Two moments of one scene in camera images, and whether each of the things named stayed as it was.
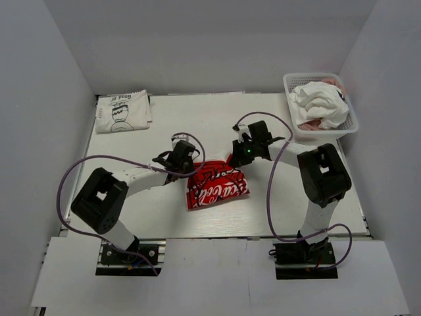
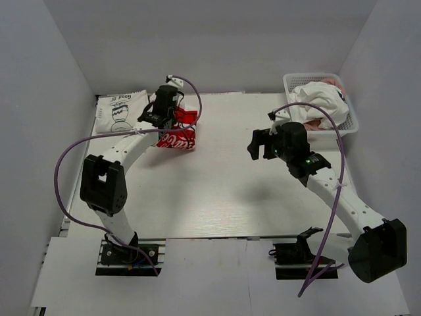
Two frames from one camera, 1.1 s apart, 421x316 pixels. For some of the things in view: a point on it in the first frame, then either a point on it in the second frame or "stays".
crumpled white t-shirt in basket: x=318 y=101 stays
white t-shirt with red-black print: x=216 y=181 → x=182 y=135
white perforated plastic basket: x=348 y=126 stays
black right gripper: x=238 y=159 → x=261 y=137
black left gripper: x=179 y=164 → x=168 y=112
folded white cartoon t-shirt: x=122 y=112 stays
